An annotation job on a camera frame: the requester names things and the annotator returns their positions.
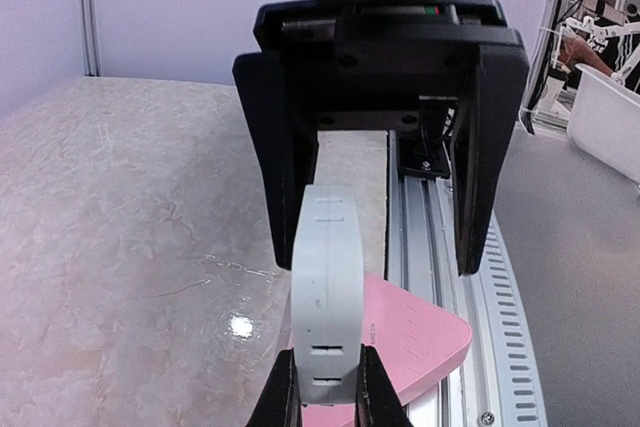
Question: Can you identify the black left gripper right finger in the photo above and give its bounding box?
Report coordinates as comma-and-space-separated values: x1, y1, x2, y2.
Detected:
355, 344, 410, 427

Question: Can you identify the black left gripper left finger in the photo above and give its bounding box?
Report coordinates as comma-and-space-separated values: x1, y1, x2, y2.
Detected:
246, 349, 302, 427

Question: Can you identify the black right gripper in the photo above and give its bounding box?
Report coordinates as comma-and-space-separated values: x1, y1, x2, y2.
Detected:
233, 0, 529, 276

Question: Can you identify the pink triangular power strip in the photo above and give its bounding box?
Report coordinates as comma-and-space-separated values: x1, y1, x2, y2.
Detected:
302, 273, 472, 426

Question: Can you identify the white plug adapter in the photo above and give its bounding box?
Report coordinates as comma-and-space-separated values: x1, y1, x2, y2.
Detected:
291, 185, 364, 405

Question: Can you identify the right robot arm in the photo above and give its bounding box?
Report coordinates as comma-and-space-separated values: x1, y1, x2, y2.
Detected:
233, 0, 529, 276

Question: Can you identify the white plastic bin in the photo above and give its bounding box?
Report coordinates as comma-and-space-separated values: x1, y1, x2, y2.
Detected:
567, 64, 639, 183

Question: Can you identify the person in black shirt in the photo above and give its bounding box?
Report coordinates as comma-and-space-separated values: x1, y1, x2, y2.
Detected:
557, 0, 640, 98

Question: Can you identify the aluminium frame post left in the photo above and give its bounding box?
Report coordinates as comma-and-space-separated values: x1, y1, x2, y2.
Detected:
80, 0, 102, 77

